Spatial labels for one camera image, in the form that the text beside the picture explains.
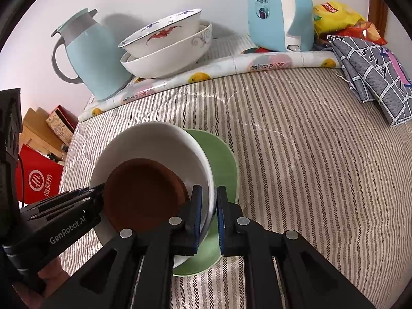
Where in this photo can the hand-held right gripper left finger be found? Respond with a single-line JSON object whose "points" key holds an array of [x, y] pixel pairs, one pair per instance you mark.
{"points": [[197, 209]]}

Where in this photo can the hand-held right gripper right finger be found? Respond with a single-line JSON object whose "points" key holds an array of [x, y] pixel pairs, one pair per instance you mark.
{"points": [[220, 219]]}

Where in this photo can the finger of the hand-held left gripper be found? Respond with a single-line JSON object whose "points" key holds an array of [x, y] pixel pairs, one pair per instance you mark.
{"points": [[80, 194], [93, 207]]}

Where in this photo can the green plate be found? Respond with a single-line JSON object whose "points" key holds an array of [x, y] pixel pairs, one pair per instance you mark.
{"points": [[225, 167]]}

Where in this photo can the brown saucer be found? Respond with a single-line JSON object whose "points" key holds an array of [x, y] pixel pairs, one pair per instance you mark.
{"points": [[144, 196]]}

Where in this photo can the plain white bowl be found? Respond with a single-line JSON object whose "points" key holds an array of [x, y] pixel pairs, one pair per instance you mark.
{"points": [[154, 141]]}

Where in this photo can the person's left hand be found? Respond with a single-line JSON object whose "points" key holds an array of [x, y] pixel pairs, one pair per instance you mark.
{"points": [[48, 275]]}

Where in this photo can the red paper bag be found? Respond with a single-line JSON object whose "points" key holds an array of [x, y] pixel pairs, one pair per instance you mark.
{"points": [[41, 177]]}

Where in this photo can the patterned red-edged box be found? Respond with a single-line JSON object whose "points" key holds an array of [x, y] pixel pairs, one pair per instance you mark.
{"points": [[61, 122]]}

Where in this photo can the cardboard box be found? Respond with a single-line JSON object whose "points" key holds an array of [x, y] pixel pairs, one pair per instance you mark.
{"points": [[35, 132]]}

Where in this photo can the light blue thermos jug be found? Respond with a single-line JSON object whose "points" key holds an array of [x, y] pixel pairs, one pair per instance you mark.
{"points": [[93, 58]]}

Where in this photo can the white bowl with grey swirls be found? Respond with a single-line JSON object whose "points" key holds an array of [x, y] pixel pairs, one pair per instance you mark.
{"points": [[173, 61]]}

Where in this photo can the fruit print oilcloth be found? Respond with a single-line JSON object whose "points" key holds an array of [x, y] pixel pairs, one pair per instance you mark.
{"points": [[270, 62]]}

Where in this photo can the blue and red patterned bowl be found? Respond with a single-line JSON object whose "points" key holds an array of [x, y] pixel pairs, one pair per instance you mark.
{"points": [[167, 35]]}

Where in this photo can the small white nested bowl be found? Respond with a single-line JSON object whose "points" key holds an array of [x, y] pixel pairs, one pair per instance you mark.
{"points": [[204, 23]]}

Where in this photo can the grey plaid cloth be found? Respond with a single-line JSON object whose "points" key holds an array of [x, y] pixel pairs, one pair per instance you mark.
{"points": [[370, 77]]}

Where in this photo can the light blue electric kettle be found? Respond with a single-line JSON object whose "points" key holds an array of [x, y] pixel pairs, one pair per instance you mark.
{"points": [[276, 16]]}

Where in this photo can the yellow chips bag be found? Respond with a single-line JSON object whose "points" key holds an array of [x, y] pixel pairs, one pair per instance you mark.
{"points": [[334, 17]]}

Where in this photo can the red chips bag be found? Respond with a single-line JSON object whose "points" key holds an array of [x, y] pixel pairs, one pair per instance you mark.
{"points": [[367, 33]]}

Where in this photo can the brown wooden door frame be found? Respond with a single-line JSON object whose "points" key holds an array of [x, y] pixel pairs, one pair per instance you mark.
{"points": [[377, 9]]}

